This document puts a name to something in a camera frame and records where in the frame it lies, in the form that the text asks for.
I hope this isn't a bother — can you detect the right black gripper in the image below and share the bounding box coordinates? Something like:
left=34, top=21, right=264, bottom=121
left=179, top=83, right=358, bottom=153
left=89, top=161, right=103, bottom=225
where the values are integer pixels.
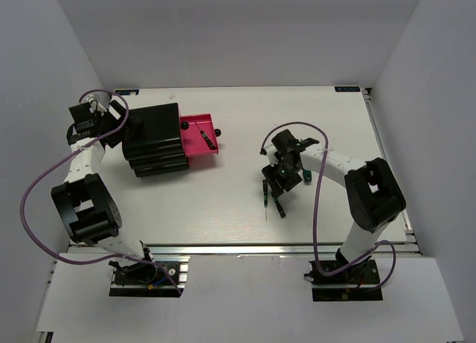
left=262, top=158, right=303, bottom=199

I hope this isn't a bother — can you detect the small precision screwdriver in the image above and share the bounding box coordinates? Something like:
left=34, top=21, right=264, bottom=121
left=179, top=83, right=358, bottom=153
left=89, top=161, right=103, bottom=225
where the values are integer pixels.
left=262, top=179, right=268, bottom=220
left=271, top=193, right=286, bottom=219
left=195, top=123, right=216, bottom=150

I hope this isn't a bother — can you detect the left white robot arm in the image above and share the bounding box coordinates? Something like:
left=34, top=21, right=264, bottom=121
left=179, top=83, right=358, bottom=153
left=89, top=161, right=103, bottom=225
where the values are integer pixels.
left=51, top=94, right=157, bottom=283

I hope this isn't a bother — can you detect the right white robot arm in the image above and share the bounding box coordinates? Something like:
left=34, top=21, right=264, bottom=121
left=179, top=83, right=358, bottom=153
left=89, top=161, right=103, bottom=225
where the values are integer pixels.
left=260, top=126, right=406, bottom=283

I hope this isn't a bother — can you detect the black drawer cabinet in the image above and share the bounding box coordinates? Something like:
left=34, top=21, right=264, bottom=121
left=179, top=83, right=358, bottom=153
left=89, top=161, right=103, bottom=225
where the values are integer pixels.
left=122, top=103, right=187, bottom=178

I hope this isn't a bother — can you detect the large green screwdriver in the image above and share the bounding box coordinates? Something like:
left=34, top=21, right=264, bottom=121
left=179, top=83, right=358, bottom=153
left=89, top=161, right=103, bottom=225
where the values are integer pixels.
left=302, top=170, right=312, bottom=185

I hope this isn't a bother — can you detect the blue label sticker left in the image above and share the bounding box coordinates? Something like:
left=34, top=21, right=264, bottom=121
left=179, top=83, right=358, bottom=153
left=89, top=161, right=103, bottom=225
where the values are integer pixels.
left=115, top=89, right=140, bottom=96

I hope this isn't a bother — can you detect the blue label sticker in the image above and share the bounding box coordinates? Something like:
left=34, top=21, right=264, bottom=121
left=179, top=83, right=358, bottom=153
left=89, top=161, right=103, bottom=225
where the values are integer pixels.
left=115, top=89, right=140, bottom=96
left=334, top=86, right=361, bottom=93

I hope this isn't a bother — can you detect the blue label sticker right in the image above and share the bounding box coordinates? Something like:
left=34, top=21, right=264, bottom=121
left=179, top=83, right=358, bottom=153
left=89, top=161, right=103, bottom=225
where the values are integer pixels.
left=334, top=86, right=361, bottom=93

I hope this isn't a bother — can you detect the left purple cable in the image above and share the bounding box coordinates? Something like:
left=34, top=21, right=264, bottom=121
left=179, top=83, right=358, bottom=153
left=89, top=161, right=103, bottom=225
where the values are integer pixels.
left=19, top=88, right=183, bottom=295

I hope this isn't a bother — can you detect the purple cable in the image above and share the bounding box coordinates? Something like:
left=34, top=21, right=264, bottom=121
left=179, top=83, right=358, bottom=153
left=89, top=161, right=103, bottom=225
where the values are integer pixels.
left=259, top=121, right=398, bottom=290
left=19, top=88, right=183, bottom=295

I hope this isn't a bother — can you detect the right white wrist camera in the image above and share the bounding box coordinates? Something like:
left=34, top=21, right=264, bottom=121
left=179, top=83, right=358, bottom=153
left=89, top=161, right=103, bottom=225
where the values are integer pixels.
left=260, top=144, right=277, bottom=162

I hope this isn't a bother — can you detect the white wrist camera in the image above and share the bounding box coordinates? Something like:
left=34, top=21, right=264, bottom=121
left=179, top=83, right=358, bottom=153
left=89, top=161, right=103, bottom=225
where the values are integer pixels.
left=79, top=91, right=110, bottom=103
left=260, top=144, right=277, bottom=162

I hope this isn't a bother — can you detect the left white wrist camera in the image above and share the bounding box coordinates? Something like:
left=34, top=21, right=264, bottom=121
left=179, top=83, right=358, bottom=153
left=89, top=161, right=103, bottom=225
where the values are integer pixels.
left=79, top=91, right=110, bottom=103

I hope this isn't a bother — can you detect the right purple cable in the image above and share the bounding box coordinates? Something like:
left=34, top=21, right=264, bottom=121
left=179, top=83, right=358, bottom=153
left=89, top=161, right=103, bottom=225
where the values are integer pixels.
left=259, top=121, right=398, bottom=290

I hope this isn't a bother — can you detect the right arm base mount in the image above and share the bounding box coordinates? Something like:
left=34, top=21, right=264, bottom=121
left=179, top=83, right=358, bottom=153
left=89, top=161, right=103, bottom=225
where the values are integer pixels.
left=303, top=259, right=383, bottom=302

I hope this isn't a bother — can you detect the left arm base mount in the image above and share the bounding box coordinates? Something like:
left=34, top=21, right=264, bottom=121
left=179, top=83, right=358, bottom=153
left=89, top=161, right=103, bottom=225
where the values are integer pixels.
left=109, top=249, right=187, bottom=298

